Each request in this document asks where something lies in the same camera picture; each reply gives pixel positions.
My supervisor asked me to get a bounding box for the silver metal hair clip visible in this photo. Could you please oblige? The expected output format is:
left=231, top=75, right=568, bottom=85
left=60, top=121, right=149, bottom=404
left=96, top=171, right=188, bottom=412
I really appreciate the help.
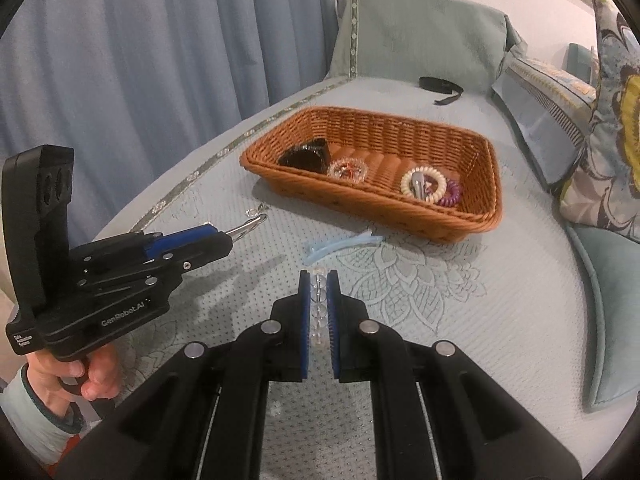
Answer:
left=226, top=212, right=268, bottom=240

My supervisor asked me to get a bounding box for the clear crystal bead bracelet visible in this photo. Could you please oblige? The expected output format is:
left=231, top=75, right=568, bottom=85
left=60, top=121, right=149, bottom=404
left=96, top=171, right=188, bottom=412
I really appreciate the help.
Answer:
left=309, top=270, right=331, bottom=348

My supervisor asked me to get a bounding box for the red charm bead bracelet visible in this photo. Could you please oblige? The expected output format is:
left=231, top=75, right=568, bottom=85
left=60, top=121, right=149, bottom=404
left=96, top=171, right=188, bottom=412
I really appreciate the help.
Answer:
left=326, top=156, right=369, bottom=183

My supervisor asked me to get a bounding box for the cream spiral hair tie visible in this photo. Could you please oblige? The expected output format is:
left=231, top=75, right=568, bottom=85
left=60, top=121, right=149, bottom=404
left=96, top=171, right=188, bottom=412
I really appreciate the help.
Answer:
left=399, top=164, right=449, bottom=205

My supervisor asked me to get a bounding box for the dark grey hair clip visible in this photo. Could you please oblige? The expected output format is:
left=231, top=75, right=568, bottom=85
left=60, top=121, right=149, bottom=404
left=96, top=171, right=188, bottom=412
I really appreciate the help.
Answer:
left=410, top=171, right=427, bottom=200

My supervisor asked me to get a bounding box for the purple spiral hair tie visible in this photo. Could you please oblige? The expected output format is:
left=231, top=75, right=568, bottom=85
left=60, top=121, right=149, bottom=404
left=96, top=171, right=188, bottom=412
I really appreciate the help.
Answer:
left=437, top=178, right=464, bottom=207

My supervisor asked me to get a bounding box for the left forearm light sleeve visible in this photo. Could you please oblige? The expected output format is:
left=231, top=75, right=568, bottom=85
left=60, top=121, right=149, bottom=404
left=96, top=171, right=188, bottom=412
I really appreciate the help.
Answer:
left=1, top=364, right=86, bottom=466

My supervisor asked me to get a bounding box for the person's left hand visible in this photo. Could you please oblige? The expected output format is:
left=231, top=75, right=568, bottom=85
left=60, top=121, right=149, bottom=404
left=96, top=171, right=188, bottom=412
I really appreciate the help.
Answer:
left=24, top=343, right=123, bottom=418

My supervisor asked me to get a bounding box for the gold earring with black stone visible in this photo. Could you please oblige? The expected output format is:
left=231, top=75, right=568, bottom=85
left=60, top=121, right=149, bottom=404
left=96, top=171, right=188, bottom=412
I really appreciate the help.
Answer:
left=245, top=203, right=269, bottom=218

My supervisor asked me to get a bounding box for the light blue hair clip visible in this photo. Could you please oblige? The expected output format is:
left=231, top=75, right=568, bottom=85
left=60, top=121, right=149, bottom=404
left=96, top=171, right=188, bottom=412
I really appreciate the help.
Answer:
left=303, top=230, right=384, bottom=266

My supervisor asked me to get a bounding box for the blue curtain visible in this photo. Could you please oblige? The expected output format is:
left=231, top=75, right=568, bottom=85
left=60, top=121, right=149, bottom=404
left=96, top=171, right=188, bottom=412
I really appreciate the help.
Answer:
left=1, top=0, right=337, bottom=245

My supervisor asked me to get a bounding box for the brown wicker basket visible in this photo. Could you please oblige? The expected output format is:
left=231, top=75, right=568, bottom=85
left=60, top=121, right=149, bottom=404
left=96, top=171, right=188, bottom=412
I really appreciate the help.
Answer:
left=240, top=106, right=502, bottom=243

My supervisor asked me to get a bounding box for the teal velvet cushion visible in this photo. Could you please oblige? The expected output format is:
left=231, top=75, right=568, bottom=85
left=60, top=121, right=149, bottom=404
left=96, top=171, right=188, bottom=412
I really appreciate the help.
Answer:
left=566, top=223, right=639, bottom=411

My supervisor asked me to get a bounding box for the black hair band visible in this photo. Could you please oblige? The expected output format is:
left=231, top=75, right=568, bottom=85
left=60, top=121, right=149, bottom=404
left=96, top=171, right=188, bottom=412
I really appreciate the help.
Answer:
left=419, top=76, right=464, bottom=106

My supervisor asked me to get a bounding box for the large floral cushion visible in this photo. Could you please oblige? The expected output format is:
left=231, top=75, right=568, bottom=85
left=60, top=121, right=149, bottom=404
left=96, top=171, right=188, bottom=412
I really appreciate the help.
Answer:
left=560, top=0, right=639, bottom=242

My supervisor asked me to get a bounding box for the grey-green bed pillow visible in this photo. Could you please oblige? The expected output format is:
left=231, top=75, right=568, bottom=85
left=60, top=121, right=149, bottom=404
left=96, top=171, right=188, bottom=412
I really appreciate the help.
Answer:
left=328, top=0, right=527, bottom=93

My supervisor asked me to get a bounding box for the striped blue pillow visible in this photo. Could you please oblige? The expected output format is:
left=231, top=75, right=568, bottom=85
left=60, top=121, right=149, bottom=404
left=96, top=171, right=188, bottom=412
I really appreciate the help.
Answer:
left=492, top=51, right=596, bottom=194

